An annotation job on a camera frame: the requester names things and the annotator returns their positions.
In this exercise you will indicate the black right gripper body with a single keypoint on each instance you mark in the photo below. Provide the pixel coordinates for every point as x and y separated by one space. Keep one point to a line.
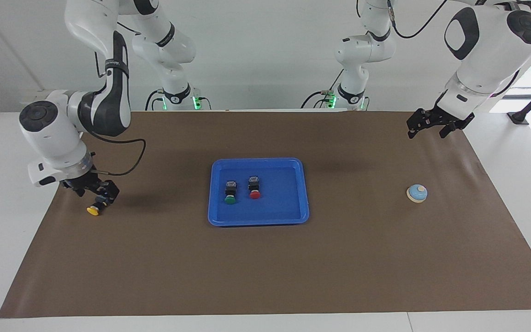
83 179

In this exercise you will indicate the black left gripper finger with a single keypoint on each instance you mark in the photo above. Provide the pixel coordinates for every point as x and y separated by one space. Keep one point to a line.
414 128
447 130

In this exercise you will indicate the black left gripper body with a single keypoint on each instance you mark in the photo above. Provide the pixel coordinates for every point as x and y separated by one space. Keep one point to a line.
440 115

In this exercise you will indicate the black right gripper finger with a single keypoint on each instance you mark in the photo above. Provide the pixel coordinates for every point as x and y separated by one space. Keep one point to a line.
80 191
111 192

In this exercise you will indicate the yellow push button switch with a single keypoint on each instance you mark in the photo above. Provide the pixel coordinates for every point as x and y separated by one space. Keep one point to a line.
93 211

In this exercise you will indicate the light blue service bell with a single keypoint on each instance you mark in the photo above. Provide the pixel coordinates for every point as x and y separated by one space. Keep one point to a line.
417 192

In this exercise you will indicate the green push button switch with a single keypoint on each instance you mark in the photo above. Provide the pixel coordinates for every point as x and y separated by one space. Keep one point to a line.
230 191

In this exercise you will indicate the red push button switch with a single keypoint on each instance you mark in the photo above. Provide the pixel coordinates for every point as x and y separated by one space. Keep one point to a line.
254 186

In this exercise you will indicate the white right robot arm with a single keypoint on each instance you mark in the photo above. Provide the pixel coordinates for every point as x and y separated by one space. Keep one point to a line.
109 101

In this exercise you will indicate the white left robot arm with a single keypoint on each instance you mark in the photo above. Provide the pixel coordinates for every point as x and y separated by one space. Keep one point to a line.
486 55

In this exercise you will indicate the blue plastic tray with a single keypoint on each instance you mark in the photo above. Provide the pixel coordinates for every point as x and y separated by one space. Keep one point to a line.
274 210

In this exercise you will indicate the brown table mat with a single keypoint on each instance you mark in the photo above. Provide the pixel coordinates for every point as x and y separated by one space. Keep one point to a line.
265 267

